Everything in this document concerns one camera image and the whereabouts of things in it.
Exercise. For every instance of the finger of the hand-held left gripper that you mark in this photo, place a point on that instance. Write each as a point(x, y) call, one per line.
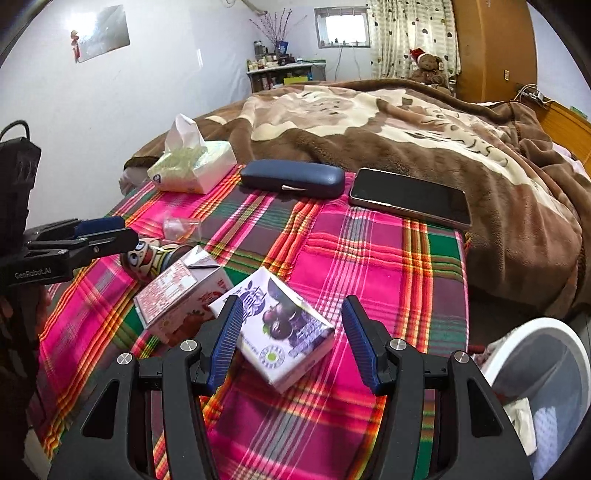
point(99, 225)
point(101, 244)

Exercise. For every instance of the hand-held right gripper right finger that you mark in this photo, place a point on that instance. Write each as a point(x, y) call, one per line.
point(360, 341)

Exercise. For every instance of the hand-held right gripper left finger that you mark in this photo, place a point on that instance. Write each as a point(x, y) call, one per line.
point(226, 341)

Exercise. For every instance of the cartoon face can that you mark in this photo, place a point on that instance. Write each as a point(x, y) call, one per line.
point(143, 258)

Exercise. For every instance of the purple drink carton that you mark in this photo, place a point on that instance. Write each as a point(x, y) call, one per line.
point(286, 323)

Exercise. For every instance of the white plastic bin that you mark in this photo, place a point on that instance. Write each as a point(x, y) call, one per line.
point(558, 360)

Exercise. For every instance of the red and white drink carton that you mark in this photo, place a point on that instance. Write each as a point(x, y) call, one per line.
point(175, 295)

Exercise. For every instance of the plaid cloth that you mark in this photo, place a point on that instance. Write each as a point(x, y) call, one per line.
point(369, 267)

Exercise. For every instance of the clear plastic bag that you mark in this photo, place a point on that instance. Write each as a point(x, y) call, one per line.
point(180, 228)

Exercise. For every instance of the tissue pack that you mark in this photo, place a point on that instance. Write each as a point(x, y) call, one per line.
point(198, 166)

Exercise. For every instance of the black smartphone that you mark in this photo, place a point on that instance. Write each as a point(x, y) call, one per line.
point(411, 196)

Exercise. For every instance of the dark blue glasses case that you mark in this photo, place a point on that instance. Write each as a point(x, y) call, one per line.
point(291, 177)

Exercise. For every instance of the brown patterned blanket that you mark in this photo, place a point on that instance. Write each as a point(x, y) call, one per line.
point(415, 134)

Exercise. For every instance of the cluttered white shelf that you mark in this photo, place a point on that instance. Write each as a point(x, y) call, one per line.
point(281, 74)

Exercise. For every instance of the dried branch decoration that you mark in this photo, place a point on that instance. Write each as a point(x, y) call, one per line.
point(272, 25)

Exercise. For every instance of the brown teddy bear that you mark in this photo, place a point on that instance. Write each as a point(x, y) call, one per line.
point(429, 69)

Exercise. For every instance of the pink bed sheet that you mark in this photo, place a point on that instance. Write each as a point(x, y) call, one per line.
point(575, 154)

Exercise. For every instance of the wooden headboard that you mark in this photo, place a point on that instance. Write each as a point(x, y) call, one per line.
point(568, 124)

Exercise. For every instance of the patterned curtain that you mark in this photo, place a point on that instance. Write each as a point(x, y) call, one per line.
point(406, 32)

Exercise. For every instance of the small window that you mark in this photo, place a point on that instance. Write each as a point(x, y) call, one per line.
point(344, 27)

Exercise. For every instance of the wooden wardrobe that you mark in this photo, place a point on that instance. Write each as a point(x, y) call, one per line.
point(494, 41)

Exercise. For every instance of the shiny wall poster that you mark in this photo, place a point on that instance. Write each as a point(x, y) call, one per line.
point(104, 32)

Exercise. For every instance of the white wall pipe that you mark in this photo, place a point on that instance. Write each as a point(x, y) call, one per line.
point(251, 5)

